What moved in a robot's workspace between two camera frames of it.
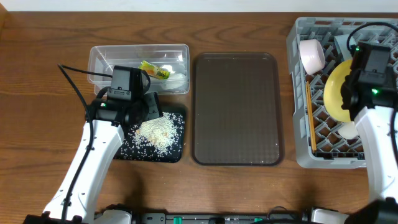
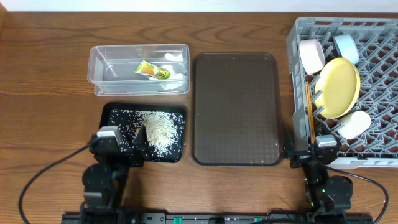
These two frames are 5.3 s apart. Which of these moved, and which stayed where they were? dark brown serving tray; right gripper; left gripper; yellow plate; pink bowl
Moved: right gripper; yellow plate; left gripper
Stayed: dark brown serving tray; pink bowl
